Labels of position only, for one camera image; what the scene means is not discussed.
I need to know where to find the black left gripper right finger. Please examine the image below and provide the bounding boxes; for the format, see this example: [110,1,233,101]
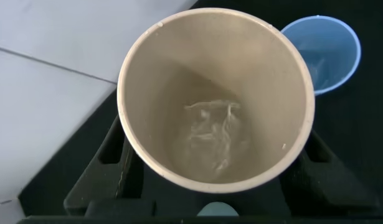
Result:
[280,129,381,216]

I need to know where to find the beige plastic cup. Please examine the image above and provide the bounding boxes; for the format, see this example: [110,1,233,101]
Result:
[116,7,316,195]

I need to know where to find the light blue plastic cup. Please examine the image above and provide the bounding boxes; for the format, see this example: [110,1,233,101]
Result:
[280,14,362,96]

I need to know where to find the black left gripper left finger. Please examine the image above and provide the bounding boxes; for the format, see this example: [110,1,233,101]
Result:
[64,114,145,216]

